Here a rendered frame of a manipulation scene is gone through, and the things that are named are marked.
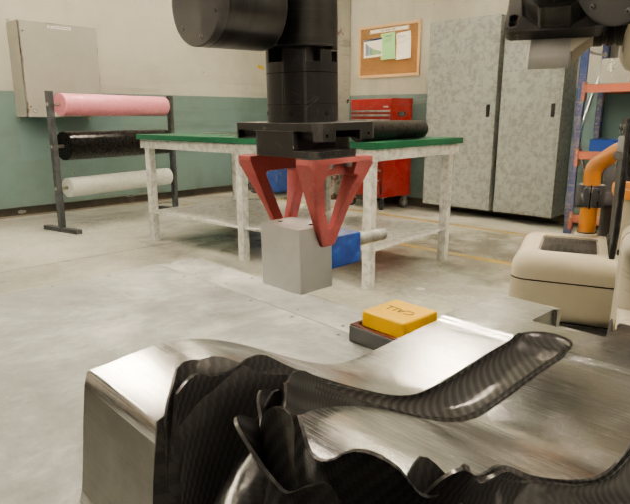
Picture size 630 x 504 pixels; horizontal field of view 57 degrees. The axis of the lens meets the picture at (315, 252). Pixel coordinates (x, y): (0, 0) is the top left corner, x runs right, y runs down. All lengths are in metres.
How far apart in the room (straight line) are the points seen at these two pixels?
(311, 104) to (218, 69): 7.70
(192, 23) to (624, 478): 0.36
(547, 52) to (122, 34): 6.84
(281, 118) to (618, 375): 0.29
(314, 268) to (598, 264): 0.70
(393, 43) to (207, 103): 2.55
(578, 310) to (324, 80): 0.75
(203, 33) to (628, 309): 0.63
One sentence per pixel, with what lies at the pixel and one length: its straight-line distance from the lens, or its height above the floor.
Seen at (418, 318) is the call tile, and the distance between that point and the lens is 0.63.
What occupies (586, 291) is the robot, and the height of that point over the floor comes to 0.76.
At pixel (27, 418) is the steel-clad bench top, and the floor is 0.80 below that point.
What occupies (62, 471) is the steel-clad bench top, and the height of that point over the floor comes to 0.80.
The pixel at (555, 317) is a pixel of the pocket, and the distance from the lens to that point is 0.52.
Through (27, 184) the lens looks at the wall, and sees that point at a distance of 6.94.
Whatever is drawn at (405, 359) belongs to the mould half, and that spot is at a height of 0.88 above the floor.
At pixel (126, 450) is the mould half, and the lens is 0.26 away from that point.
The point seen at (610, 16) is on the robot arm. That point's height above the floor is 1.10.
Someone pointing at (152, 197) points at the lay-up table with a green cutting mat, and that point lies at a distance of 5.08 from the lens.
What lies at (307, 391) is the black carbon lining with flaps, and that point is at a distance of 0.23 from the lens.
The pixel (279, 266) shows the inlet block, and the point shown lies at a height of 0.93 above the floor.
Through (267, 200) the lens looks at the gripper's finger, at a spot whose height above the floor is 0.98.
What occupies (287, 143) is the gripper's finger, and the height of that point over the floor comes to 1.03.
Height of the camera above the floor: 1.05
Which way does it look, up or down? 13 degrees down
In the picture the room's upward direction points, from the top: straight up
